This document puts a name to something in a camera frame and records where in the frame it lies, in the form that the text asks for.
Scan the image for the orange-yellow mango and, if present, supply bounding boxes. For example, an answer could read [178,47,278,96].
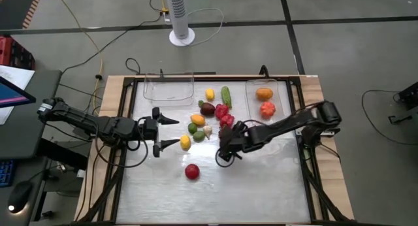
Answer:
[190,114,206,127]

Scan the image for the wooden table board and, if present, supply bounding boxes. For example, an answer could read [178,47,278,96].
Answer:
[73,74,355,222]

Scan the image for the white paper sheet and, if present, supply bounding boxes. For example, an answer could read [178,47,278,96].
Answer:
[0,65,35,125]

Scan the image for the green cucumber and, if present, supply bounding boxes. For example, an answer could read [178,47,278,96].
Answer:
[221,86,233,109]

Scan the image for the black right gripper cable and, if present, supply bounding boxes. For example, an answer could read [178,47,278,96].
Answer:
[214,149,244,168]

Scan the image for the short black cable loop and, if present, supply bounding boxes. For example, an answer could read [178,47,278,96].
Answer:
[125,57,142,75]

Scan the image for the tilted screen with blue display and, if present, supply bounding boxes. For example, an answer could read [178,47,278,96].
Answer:
[0,76,37,108]

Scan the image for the red tomato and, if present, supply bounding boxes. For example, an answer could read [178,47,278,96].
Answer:
[184,163,201,180]

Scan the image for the yellow floor cable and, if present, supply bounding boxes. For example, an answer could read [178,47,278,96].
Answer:
[53,0,105,116]

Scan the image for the black computer mouse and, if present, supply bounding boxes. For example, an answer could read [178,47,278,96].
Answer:
[7,180,33,214]

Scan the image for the black metal table frame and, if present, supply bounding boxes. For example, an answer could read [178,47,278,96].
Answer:
[76,74,353,226]

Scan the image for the orange fruit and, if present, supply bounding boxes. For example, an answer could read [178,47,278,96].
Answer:
[255,87,274,102]

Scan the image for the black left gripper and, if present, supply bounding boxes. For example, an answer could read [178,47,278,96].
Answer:
[138,106,181,158]

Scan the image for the black mat with orange stripes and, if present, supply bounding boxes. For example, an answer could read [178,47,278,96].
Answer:
[0,0,44,30]

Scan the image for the black keyboard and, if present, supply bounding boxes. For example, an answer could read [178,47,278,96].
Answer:
[0,159,16,188]

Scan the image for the clear plastic bin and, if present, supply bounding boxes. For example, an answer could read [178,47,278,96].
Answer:
[142,71,195,107]
[245,78,285,125]

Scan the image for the white tower fan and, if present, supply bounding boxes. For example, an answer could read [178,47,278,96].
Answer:
[164,0,196,47]

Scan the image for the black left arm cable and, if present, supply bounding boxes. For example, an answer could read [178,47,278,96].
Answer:
[93,116,150,169]

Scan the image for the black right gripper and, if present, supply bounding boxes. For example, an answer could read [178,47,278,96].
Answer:
[217,120,253,161]

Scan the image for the red plastic crate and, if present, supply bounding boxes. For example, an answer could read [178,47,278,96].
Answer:
[0,35,36,71]

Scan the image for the black equipment box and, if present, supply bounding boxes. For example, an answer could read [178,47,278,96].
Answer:
[388,81,418,125]

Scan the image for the long black floor cable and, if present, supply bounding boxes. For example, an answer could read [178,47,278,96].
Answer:
[60,0,164,75]

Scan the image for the thin black floor cable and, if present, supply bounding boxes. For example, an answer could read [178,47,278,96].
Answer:
[361,89,418,146]

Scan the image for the dark grey desk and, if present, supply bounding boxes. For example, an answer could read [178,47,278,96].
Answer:
[0,69,63,160]

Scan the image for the white fan cable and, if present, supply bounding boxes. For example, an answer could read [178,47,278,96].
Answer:
[181,7,225,46]

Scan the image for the red bell pepper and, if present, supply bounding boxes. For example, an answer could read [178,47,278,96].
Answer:
[219,114,236,129]
[214,103,230,120]

